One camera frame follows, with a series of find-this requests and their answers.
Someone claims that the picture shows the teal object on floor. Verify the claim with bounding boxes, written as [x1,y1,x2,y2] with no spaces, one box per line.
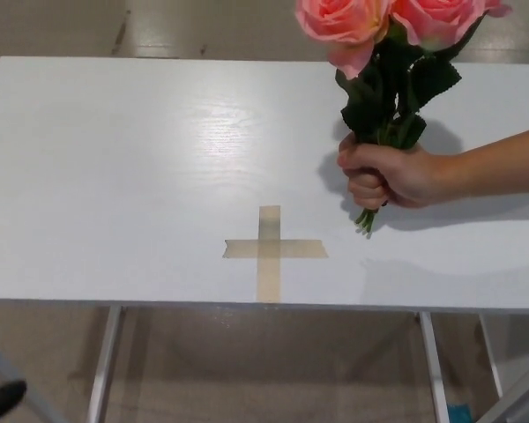
[446,402,473,423]

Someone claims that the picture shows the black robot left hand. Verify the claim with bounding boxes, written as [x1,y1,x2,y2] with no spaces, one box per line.
[0,380,28,418]

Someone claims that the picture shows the long beige tape strip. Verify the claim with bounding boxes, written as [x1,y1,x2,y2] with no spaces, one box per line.
[256,204,282,304]

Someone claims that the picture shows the white table leg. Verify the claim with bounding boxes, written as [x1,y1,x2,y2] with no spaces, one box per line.
[418,311,451,423]
[479,313,504,400]
[84,307,125,423]

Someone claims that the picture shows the pink artificial rose bouquet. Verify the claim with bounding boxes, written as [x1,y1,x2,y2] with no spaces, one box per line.
[294,0,513,237]

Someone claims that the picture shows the human forearm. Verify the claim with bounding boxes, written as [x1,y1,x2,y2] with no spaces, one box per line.
[427,124,529,209]

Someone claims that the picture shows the grey metal stand frame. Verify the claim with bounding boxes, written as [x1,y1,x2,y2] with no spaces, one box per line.
[470,357,529,423]
[0,328,63,423]

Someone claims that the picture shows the short beige tape strip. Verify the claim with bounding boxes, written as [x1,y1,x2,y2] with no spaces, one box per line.
[222,238,331,260]

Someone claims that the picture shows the human hand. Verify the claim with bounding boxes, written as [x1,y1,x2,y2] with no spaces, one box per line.
[336,131,443,211]

